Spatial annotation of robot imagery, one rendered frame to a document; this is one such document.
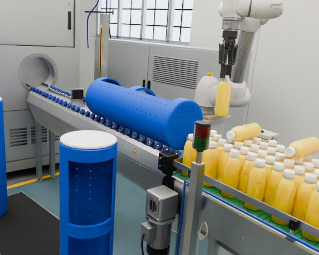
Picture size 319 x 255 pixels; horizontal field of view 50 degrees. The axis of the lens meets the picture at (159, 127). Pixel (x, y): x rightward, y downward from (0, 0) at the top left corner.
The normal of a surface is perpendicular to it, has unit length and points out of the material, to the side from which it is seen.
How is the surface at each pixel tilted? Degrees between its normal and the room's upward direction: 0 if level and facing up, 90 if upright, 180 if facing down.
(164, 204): 90
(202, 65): 90
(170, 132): 90
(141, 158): 70
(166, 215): 90
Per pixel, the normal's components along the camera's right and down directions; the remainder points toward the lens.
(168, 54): -0.68, 0.14
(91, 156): 0.26, 0.27
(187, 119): 0.64, 0.25
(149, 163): -0.69, -0.22
